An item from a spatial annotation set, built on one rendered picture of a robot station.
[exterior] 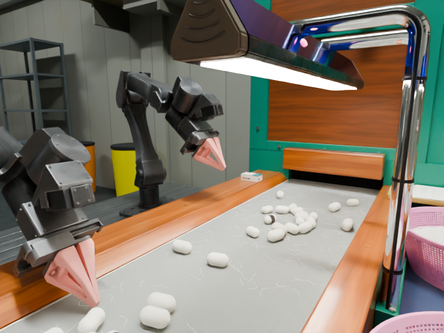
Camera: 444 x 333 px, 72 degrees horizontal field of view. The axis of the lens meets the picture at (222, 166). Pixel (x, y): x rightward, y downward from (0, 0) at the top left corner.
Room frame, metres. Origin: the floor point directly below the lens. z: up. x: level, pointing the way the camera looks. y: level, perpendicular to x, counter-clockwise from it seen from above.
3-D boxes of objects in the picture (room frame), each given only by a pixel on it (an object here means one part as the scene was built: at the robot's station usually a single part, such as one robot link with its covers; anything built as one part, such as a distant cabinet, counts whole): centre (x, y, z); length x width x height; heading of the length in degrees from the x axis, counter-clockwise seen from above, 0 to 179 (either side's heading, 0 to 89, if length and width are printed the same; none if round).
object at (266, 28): (0.55, -0.15, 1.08); 0.62 x 0.08 x 0.07; 147
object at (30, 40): (3.94, 2.38, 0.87); 0.88 x 0.37 x 1.75; 58
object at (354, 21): (0.50, -0.22, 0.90); 0.20 x 0.19 x 0.45; 147
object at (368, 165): (0.95, -0.35, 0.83); 0.30 x 0.06 x 0.07; 57
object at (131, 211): (0.95, 0.24, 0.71); 0.20 x 0.07 x 0.08; 148
